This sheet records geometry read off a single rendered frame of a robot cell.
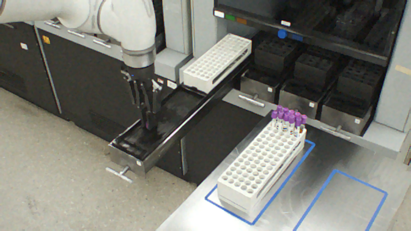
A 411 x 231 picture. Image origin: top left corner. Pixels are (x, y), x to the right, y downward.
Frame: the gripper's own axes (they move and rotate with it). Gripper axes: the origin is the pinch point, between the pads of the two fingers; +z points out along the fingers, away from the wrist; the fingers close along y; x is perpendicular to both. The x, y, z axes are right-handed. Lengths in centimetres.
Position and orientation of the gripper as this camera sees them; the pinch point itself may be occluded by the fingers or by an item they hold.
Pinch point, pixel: (147, 117)
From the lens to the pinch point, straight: 138.0
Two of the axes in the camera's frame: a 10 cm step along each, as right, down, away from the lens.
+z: 0.2, 7.6, 6.5
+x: -5.6, 5.4, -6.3
